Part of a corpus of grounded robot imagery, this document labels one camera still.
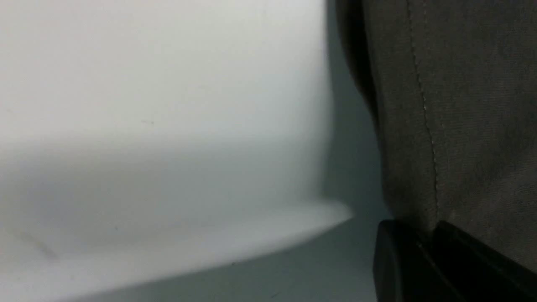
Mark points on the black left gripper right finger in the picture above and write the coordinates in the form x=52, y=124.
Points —
x=478, y=272

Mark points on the dark gray long-sleeved shirt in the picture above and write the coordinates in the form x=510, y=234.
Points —
x=452, y=88

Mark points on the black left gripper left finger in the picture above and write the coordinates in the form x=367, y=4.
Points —
x=403, y=269

